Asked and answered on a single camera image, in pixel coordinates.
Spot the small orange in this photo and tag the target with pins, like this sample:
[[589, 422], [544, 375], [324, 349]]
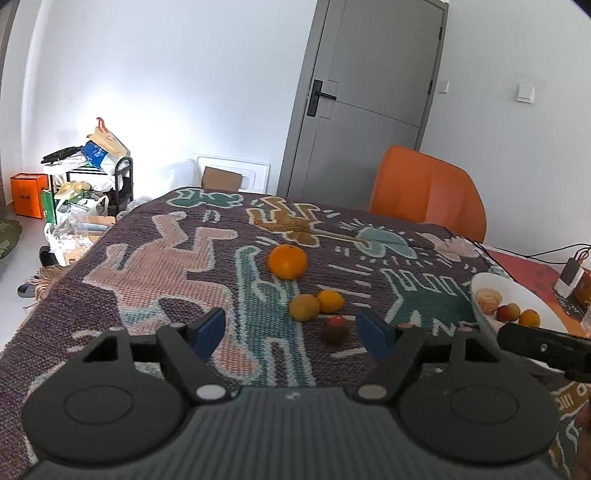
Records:
[[529, 318]]

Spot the medium orange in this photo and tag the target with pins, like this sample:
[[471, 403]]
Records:
[[331, 301]]

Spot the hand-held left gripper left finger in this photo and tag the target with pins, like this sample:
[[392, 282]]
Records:
[[210, 330]]

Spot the cardboard box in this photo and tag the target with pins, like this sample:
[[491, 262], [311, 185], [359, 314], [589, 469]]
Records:
[[221, 179]]

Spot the dark brown fruit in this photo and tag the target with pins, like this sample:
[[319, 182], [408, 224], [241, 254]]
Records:
[[334, 334]]

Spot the orange chair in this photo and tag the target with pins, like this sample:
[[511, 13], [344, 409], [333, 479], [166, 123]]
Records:
[[425, 189]]

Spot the printed figure blanket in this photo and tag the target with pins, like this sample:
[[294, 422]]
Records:
[[161, 277]]

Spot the white bowl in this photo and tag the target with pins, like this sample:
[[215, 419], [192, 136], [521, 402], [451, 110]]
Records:
[[521, 293]]

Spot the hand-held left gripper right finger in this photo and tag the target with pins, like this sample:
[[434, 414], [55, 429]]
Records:
[[371, 334]]

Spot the grey door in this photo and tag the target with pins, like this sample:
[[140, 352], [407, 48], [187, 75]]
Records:
[[369, 92]]

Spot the small red fruit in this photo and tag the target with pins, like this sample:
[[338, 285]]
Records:
[[337, 321]]

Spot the large orange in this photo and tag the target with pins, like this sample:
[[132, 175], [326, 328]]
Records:
[[287, 261]]

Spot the green bag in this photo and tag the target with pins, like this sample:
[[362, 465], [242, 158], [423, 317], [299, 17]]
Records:
[[48, 205]]

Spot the yellow round fruit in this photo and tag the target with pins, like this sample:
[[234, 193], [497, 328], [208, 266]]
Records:
[[304, 308]]

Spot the clear plastic bags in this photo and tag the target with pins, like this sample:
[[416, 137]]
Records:
[[78, 230]]

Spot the brown paper bag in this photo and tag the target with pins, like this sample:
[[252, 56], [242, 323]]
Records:
[[108, 138]]

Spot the orange red mat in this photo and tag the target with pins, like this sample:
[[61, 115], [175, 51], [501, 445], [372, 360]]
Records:
[[531, 272]]

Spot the person's right hand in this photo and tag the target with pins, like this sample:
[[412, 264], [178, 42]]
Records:
[[585, 443]]

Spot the yellow items on rack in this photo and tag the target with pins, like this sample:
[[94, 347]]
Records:
[[74, 188]]

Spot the orange gift box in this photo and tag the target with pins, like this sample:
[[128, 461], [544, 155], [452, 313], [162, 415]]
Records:
[[28, 196]]

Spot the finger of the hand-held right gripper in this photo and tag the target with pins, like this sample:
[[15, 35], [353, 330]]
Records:
[[540, 344]]

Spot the peeled mandarin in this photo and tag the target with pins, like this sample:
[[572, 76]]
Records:
[[489, 300]]

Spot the red apple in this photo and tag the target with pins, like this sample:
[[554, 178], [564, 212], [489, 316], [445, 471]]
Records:
[[507, 313]]

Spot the small white wall switch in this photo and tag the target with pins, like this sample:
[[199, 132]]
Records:
[[443, 86]]

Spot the black slipper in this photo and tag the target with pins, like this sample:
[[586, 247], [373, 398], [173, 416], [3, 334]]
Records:
[[47, 256], [27, 290]]

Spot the black storage rack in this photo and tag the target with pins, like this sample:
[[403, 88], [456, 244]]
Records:
[[123, 184]]

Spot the blue plastic bag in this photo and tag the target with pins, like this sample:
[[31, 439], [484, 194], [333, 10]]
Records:
[[94, 153]]

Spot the black flat item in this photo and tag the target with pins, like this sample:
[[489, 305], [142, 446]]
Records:
[[62, 154]]

